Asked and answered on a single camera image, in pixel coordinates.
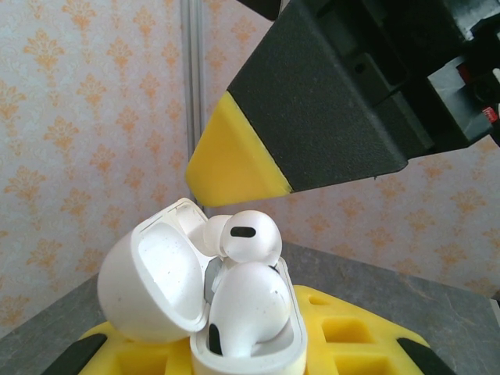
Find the white earbud charging case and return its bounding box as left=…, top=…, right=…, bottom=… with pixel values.
left=96, top=198, right=309, bottom=375

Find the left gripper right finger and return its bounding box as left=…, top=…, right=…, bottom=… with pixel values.
left=291, top=284, right=464, bottom=375

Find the white wireless earbud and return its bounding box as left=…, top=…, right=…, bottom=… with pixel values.
left=206, top=260, right=293, bottom=359
left=202, top=210, right=283, bottom=270

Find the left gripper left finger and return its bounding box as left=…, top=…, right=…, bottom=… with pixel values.
left=38, top=320, right=196, bottom=375

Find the aluminium right corner post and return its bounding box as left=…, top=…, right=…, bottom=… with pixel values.
left=181, top=0, right=208, bottom=165

